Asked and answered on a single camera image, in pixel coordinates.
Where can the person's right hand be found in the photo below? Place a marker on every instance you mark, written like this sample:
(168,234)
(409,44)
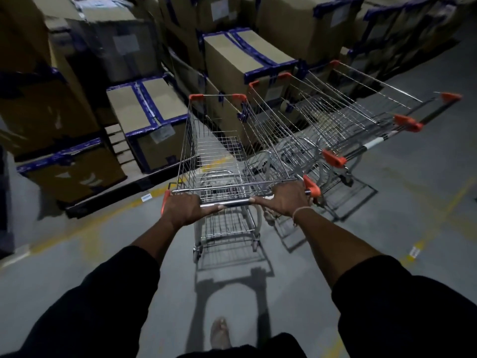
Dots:
(285,199)

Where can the person's left hand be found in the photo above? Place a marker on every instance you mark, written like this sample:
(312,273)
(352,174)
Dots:
(182,209)

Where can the person's right thumb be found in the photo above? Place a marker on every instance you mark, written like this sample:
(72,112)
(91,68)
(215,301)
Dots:
(261,200)

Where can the person's left thumb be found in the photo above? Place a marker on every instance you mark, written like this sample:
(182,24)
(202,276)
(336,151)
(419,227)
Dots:
(213,208)

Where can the metal shopping cart orange corners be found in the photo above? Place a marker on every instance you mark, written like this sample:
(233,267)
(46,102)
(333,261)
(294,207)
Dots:
(376,89)
(298,130)
(223,160)

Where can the person's left forearm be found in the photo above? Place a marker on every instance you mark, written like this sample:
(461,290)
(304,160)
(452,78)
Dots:
(111,287)

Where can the person's right forearm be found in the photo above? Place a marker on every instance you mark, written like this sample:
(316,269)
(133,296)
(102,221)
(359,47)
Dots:
(357,272)

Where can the wooden pallet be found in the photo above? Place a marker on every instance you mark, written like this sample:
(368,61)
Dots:
(121,152)

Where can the person's foot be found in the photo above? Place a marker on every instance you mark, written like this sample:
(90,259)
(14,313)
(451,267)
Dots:
(220,333)

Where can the stack of taped cardboard boxes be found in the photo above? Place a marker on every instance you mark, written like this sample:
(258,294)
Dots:
(238,59)

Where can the person's black trousers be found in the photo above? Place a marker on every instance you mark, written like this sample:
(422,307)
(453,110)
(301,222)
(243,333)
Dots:
(257,348)

